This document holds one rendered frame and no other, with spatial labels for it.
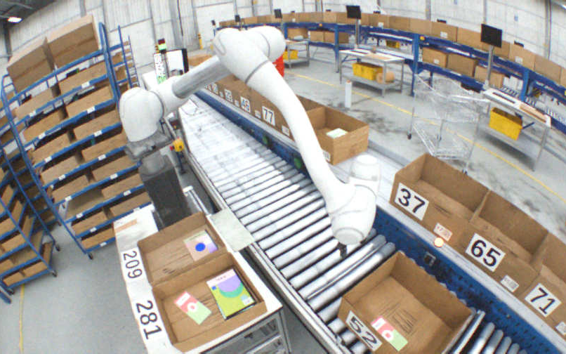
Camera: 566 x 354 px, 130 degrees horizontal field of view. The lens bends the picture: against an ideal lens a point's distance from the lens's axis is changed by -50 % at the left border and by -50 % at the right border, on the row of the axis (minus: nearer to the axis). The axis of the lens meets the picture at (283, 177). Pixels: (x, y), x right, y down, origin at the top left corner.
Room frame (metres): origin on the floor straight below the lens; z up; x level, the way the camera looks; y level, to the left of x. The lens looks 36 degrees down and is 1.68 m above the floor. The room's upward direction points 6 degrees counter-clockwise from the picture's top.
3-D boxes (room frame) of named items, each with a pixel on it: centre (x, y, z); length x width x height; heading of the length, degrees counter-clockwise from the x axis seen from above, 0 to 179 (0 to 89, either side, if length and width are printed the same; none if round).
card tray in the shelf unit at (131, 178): (1.73, 1.47, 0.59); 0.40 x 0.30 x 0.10; 118
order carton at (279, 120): (1.74, -0.11, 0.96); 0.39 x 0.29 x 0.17; 30
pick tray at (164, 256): (0.72, 0.50, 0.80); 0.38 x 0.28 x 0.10; 122
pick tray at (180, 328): (0.45, 0.34, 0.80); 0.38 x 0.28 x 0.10; 120
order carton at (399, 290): (0.28, -0.37, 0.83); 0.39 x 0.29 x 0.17; 29
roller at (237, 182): (1.35, 0.19, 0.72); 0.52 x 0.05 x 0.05; 120
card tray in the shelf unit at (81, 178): (1.49, 1.88, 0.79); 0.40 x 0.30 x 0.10; 121
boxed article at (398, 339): (0.25, -0.31, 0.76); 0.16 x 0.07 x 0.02; 28
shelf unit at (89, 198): (1.65, 1.71, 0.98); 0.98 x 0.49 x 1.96; 120
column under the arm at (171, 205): (1.03, 0.63, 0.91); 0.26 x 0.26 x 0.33; 33
